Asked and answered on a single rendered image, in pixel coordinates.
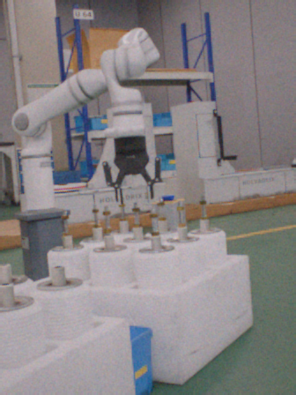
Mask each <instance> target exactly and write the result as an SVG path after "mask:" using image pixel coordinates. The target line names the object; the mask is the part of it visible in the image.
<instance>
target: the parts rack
mask: <svg viewBox="0 0 296 395"><path fill-rule="evenodd" d="M204 20H205V32H206V33H205V34H201V35H199V36H197V37H195V38H192V39H190V40H187V34H186V24H185V23H182V24H181V40H182V51H183V62H184V70H189V56H188V44H187V43H188V42H189V41H193V40H194V39H197V38H199V37H202V36H204V35H206V40H205V43H204V45H203V47H202V50H201V52H200V54H199V56H198V58H197V60H196V64H195V66H194V68H193V69H195V68H196V66H197V63H198V61H199V59H200V56H201V54H202V53H203V51H204V47H205V45H206V43H207V55H208V66H209V72H183V71H145V72H144V74H143V75H142V76H141V77H138V78H127V79H125V80H123V81H122V82H120V83H119V85H120V86H185V89H186V95H187V103H189V102H191V101H192V100H191V90H192V91H193V92H194V94H195V95H196V96H197V98H198V99H199V100H200V101H203V100H202V99H201V97H200V96H199V95H198V94H197V93H196V91H195V90H194V89H193V87H192V86H191V85H190V83H192V82H195V81H198V80H201V79H205V78H207V79H209V80H210V89H211V101H216V102H215V103H216V109H217V100H216V88H215V78H214V65H213V54H212V42H211V20H210V13H209V12H206V13H205V14H204ZM73 22H74V27H73V28H72V29H71V30H69V31H68V32H66V33H65V34H63V35H62V34H61V24H60V17H55V34H56V43H57V52H58V62H59V71H60V79H61V84H62V83H64V82H65V81H66V78H67V74H68V70H69V67H70V60H71V57H72V53H73V49H74V46H75V42H76V51H77V60H78V72H80V71H83V70H84V64H83V54H82V45H81V35H80V25H79V19H74V18H73ZM73 30H74V32H75V38H74V42H73V45H72V49H71V52H70V59H69V62H68V66H67V70H66V73H65V69H64V60H63V43H62V37H64V36H65V35H66V34H68V33H70V32H71V31H73ZM192 78H198V79H195V80H192V81H190V80H191V79H192ZM77 110H78V113H79V114H80V115H81V117H82V119H83V126H79V127H75V128H70V115H69V112H67V113H64V124H65V133H66V142H67V151H68V161H69V170H76V167H77V164H78V160H79V157H80V154H81V152H82V149H83V145H84V143H85V152H86V161H87V171H88V174H84V175H81V176H85V175H88V178H81V183H86V184H88V183H89V182H90V181H91V180H92V178H93V157H92V148H91V140H103V139H107V138H105V132H104V131H103V130H91V131H90V129H89V119H88V110H87V104H86V105H84V106H83V107H82V113H81V111H80V110H79V108H77ZM79 128H84V129H83V130H84V132H82V133H78V134H73V135H71V133H70V131H71V130H75V129H79ZM153 133H154V137H157V136H170V135H173V126H169V127H153ZM80 136H81V137H80ZM76 141H83V142H82V145H81V148H80V151H79V154H78V158H77V161H76V164H75V167H74V160H73V151H72V142H76ZM169 177H177V176H176V170H170V171H161V177H160V178H169Z"/></svg>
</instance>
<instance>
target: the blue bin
mask: <svg viewBox="0 0 296 395"><path fill-rule="evenodd" d="M129 336H130V346H131V355H132V365H133V375H134V385H135V394H136V395H147V394H149V393H150V392H151V391H152V389H153V388H152V343H151V338H152V328H150V327H144V326H135V325H129Z"/></svg>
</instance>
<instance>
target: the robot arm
mask: <svg viewBox="0 0 296 395"><path fill-rule="evenodd" d="M117 46H118V49H111V50H107V51H105V52H104V53H103V54H102V56H101V58H100V68H101V70H83V71H80V72H79V73H77V74H76V75H74V76H73V77H71V78H69V79H68V80H66V81H65V82H64V83H62V84H61V85H59V86H58V87H57V88H55V89H54V90H52V91H51V92H50V93H48V94H46V95H45V96H43V97H42V98H40V99H38V100H37V101H34V102H32V103H30V104H28V105H26V106H24V107H23V108H21V109H19V110H18V111H17V112H16V113H15V114H14V116H13V118H12V119H11V126H12V128H13V130H14V131H15V132H16V133H18V134H19V135H21V136H25V137H26V147H25V148H24V149H22V150H21V152H20V155H21V159H22V160H21V163H22V172H23V180H24V189H25V198H26V213H41V212H53V211H55V210H56V202H55V193H54V184H53V175H52V167H51V158H50V151H51V147H52V135H51V122H50V119H51V118H53V117H55V116H59V115H61V114H64V113H67V112H70V111H72V110H75V109H77V108H81V107H83V106H84V105H86V104H87V103H89V102H91V101H93V100H94V99H96V98H97V97H99V96H100V95H102V94H103V93H104V92H106V91H107V90H109V92H110V96H111V102H112V111H113V128H109V129H105V130H104V132H105V138H114V143H115V158H114V159H113V160H109V161H107V160H106V161H103V162H102V166H103V170H104V174H105V178H106V183H107V186H110V187H113V188H115V199H116V202H119V205H122V204H123V198H122V188H121V185H122V181H123V179H124V177H125V176H126V175H132V174H133V175H140V174H141V176H142V177H143V178H144V180H145V181H146V183H147V187H146V188H147V197H148V203H149V202H151V201H152V199H154V190H153V185H154V184H155V183H158V182H159V181H160V177H161V158H160V157H159V156H158V157H150V156H149V155H148V153H147V146H146V136H145V126H144V117H143V110H142V98H141V93H140V92H139V91H138V90H137V89H133V88H125V87H121V86H120V85H119V83H120V82H122V81H123V80H125V79H127V78H138V77H141V76H142V75H143V74H144V72H145V69H146V68H149V67H151V66H152V65H153V64H155V63H156V62H157V61H158V60H159V52H158V50H157V49H156V48H155V46H154V44H153V43H152V40H151V39H150V37H149V35H148V34H147V32H146V31H145V30H144V29H142V28H136V29H133V30H131V31H130V32H128V33H127V34H125V35H124V36H123V37H122V38H121V39H120V40H119V41H118V43H117ZM149 161H151V162H152V165H153V166H155V173H154V178H153V179H151V177H150V176H149V173H148V172H147V170H146V166H147V164H148V162H149ZM114 164H115V165H116V166H117V167H118V168H119V170H120V171H119V173H118V176H117V178H116V181H115V182H113V178H112V174H111V169H112V168H113V165H114Z"/></svg>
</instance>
